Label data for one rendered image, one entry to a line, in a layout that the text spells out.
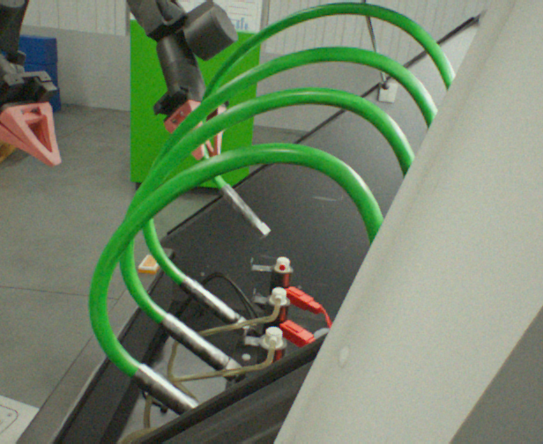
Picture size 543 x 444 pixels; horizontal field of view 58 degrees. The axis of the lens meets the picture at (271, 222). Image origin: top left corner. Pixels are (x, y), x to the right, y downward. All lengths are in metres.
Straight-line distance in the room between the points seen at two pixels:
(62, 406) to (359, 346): 0.50
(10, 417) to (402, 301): 1.55
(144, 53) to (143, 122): 0.50
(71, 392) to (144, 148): 3.44
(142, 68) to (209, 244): 3.02
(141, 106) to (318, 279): 3.11
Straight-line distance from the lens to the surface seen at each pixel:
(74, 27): 7.66
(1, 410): 1.69
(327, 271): 0.99
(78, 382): 0.69
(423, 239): 0.17
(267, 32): 0.67
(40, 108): 0.69
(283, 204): 0.94
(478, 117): 0.18
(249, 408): 0.31
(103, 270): 0.40
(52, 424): 0.64
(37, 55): 6.88
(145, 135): 4.00
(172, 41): 0.81
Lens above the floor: 1.39
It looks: 22 degrees down
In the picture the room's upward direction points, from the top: 7 degrees clockwise
